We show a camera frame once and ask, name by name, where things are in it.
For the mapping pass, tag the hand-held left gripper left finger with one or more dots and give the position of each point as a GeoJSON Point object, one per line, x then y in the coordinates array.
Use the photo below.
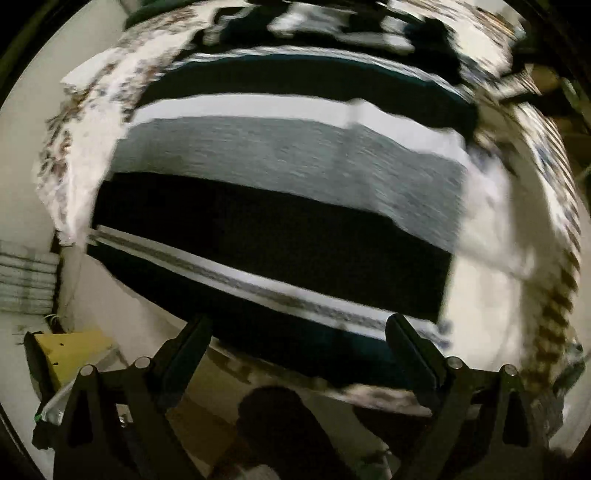
{"type": "Point", "coordinates": [187, 357]}

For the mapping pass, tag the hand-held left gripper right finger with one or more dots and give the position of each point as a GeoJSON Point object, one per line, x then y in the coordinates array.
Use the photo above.
{"type": "Point", "coordinates": [411, 355]}

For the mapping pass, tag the striped black white grey sweater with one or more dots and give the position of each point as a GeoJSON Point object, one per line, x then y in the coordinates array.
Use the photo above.
{"type": "Point", "coordinates": [286, 230]}

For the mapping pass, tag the yellow cardboard box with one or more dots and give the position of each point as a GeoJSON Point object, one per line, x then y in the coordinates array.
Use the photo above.
{"type": "Point", "coordinates": [69, 353]}

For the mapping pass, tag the floral white bed sheet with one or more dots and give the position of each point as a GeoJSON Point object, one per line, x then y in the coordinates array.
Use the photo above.
{"type": "Point", "coordinates": [489, 240]}

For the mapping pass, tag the white ribbed panel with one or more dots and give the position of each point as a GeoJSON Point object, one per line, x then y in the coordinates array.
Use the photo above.
{"type": "Point", "coordinates": [25, 281]}

